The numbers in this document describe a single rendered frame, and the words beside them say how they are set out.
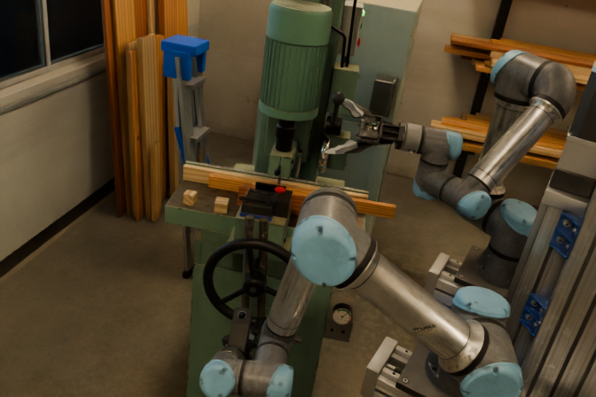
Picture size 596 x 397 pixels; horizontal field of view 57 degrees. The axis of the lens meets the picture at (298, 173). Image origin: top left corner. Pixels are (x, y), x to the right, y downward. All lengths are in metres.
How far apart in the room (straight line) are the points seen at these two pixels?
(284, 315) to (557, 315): 0.62
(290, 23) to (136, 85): 1.63
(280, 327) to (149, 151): 2.02
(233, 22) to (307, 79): 2.68
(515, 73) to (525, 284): 0.56
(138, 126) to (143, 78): 0.27
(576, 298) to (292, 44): 0.92
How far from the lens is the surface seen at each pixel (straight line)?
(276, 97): 1.56
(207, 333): 1.93
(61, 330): 2.64
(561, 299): 1.39
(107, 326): 2.62
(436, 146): 1.46
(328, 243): 0.95
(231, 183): 1.77
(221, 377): 1.23
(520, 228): 1.68
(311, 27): 1.50
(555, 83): 1.56
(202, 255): 1.74
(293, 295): 1.23
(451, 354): 1.13
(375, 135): 1.43
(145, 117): 3.05
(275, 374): 1.24
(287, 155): 1.66
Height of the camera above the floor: 1.75
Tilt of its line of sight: 26 degrees down
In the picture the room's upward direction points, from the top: 8 degrees clockwise
